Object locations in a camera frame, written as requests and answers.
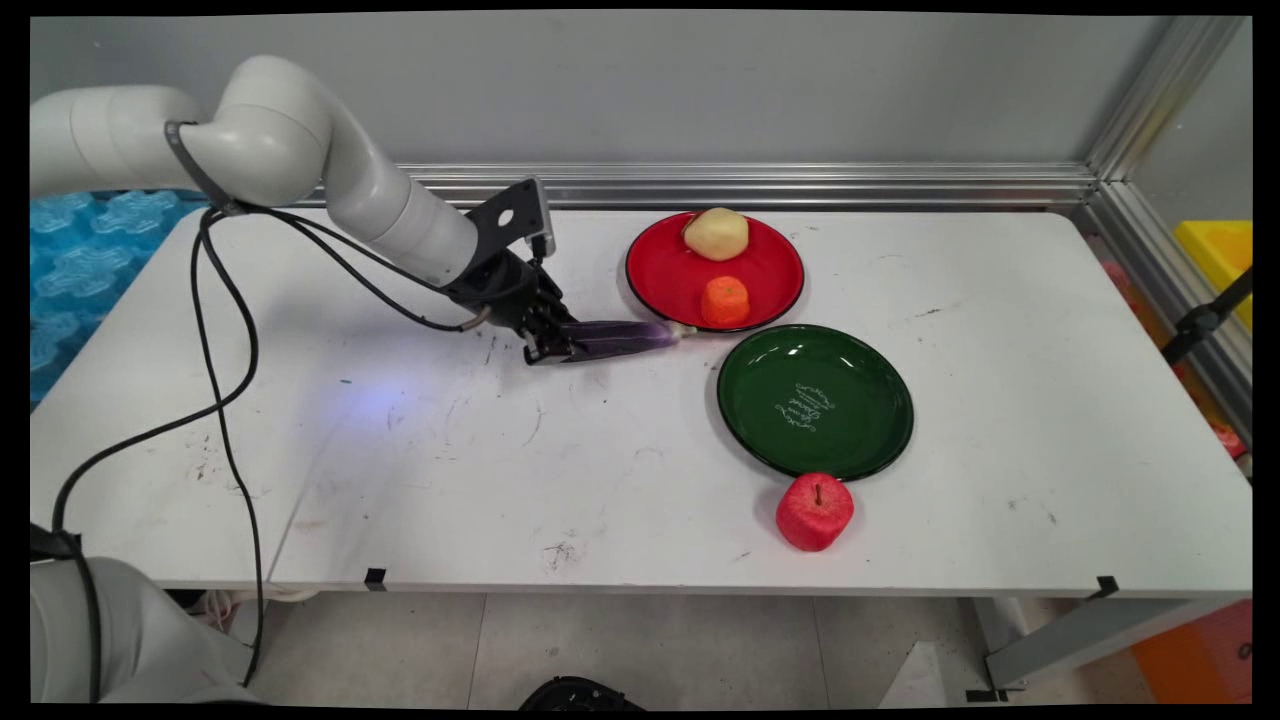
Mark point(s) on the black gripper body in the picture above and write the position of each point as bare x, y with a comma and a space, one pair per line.
500, 290

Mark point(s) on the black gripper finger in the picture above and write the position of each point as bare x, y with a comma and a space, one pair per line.
552, 352
556, 305

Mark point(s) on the long purple eggplant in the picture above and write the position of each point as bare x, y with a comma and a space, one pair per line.
625, 336

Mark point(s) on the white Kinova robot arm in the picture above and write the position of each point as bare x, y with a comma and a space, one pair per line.
280, 130

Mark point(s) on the orange mandarin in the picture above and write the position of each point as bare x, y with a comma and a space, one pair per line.
725, 302

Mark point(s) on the cream potato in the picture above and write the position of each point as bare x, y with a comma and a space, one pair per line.
716, 233

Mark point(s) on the red enamel plate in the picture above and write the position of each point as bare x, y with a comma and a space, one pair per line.
770, 270

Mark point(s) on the green enamel plate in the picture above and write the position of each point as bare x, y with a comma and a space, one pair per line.
815, 400

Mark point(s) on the black tape piece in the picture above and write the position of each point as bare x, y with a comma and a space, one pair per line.
375, 579
1106, 587
985, 695

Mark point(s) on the red apple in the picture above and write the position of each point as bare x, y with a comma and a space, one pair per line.
814, 512

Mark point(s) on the black round object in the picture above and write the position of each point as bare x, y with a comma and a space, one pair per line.
580, 695

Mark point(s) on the blue foam mat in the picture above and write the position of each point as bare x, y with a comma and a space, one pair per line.
90, 280

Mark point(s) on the grey table leg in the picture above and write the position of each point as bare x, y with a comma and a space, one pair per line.
1080, 635

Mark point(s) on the black clamp stand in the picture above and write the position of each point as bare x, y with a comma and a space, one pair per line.
1200, 320

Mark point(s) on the yellow plastic box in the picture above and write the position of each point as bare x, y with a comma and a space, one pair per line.
1215, 250

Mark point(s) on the small red object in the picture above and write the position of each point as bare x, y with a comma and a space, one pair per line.
1228, 440

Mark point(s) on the orange box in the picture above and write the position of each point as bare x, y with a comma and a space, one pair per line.
1200, 655

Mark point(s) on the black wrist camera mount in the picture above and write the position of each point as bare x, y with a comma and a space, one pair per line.
500, 215

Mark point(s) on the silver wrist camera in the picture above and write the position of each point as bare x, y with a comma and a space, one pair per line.
542, 215

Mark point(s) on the aluminium frame rail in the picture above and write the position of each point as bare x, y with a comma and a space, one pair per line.
1170, 290
750, 185

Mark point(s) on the aluminium frame post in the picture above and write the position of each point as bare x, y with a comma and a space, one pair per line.
1165, 95

